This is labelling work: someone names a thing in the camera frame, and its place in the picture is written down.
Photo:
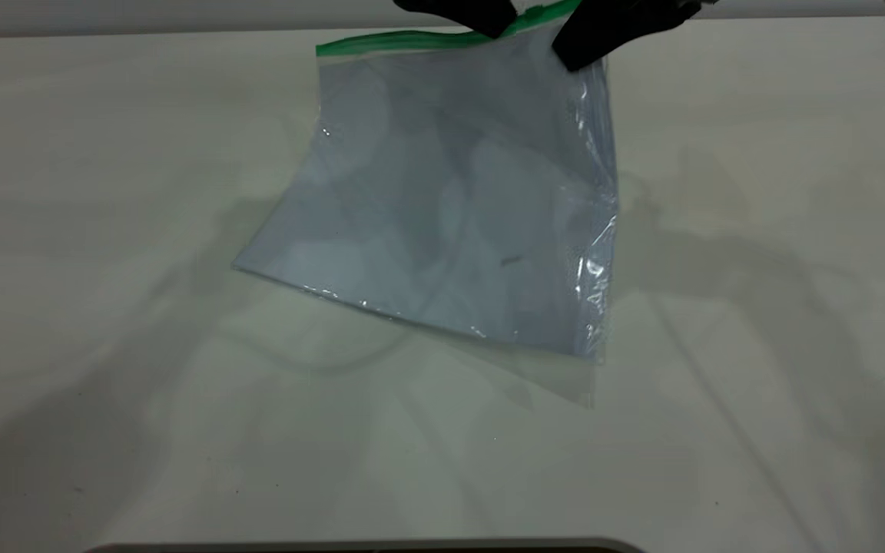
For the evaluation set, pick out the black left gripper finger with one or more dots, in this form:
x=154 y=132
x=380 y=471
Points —
x=473 y=14

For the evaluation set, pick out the clear zip bag green seal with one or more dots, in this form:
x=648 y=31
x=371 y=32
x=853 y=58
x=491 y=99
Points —
x=450 y=200

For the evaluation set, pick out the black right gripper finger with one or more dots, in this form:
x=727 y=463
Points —
x=604 y=31

